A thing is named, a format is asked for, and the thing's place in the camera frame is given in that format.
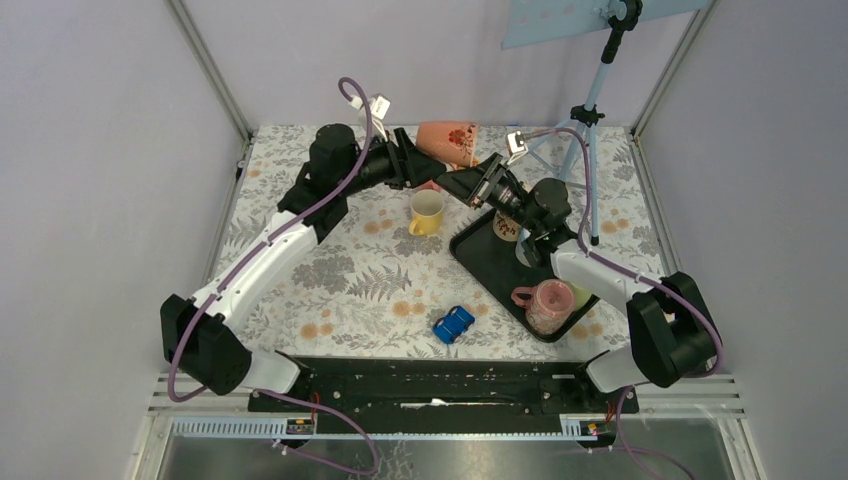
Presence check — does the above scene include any large pink speckled mug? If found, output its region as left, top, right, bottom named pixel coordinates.
left=511, top=279, right=576, bottom=335

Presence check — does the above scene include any black plastic tray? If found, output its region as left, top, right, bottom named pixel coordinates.
left=449, top=210, right=599, bottom=343

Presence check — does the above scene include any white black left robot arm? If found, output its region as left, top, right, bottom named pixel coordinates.
left=160, top=124, right=447, bottom=411

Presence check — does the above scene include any terracotta floral mug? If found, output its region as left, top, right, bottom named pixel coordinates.
left=416, top=121, right=479, bottom=169

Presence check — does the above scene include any beige patterned tall mug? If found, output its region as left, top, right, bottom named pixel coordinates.
left=492, top=211, right=523, bottom=242

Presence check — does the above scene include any floral patterned table mat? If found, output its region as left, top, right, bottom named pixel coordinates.
left=215, top=125, right=666, bottom=361

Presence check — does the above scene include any light blue tripod stand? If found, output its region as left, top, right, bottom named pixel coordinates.
left=529, top=0, right=643, bottom=246

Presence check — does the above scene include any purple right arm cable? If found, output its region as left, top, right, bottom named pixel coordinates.
left=523, top=125, right=727, bottom=480

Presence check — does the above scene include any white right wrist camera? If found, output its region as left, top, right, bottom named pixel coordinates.
left=506, top=131, right=529, bottom=163

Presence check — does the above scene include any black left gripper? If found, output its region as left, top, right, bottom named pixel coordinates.
left=339, top=128, right=448, bottom=198

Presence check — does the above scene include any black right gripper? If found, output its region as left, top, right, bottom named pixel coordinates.
left=433, top=153, right=541, bottom=235

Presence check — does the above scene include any light blue mug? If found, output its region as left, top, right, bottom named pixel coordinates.
left=515, top=240, right=537, bottom=268

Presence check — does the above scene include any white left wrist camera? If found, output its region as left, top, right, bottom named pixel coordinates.
left=348, top=94, right=391, bottom=141

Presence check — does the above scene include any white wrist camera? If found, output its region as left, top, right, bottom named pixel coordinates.
left=348, top=94, right=391, bottom=141
left=506, top=131, right=529, bottom=163

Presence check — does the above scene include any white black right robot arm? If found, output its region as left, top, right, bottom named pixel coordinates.
left=435, top=154, right=724, bottom=412

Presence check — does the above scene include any light blue perforated board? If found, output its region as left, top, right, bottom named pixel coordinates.
left=501, top=0, right=708, bottom=50

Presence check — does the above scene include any white slotted cable duct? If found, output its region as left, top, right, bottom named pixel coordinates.
left=173, top=415, right=614, bottom=442

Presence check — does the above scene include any yellow ceramic mug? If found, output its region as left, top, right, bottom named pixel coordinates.
left=408, top=189, right=445, bottom=236

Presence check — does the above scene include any pink ceramic mug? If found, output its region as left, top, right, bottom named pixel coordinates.
left=416, top=181, right=442, bottom=192

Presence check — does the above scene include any blue toy car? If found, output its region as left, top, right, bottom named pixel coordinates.
left=432, top=305, right=476, bottom=345

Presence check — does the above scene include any light green mug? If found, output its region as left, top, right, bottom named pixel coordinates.
left=568, top=282, right=592, bottom=311

